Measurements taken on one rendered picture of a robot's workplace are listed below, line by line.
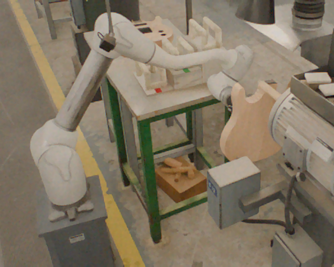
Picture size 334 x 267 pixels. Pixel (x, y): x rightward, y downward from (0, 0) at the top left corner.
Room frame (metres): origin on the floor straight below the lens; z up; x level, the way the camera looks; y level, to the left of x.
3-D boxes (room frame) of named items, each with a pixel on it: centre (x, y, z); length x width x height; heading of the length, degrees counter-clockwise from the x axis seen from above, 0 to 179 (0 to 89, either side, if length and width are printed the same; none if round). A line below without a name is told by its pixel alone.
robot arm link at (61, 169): (1.40, 0.67, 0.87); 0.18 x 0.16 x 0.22; 33
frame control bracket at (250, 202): (1.09, -0.15, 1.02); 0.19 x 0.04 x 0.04; 119
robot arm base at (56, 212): (1.37, 0.66, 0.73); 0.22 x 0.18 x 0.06; 21
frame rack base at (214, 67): (2.17, 0.10, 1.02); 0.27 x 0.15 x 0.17; 26
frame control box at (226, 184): (1.07, -0.09, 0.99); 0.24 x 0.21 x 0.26; 29
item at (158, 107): (2.12, 0.30, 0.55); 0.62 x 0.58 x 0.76; 29
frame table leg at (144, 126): (1.76, 0.39, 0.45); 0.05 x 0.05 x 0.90; 29
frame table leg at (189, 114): (2.49, 0.22, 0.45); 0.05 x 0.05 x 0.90; 29
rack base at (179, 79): (2.11, 0.24, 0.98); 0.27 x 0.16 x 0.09; 26
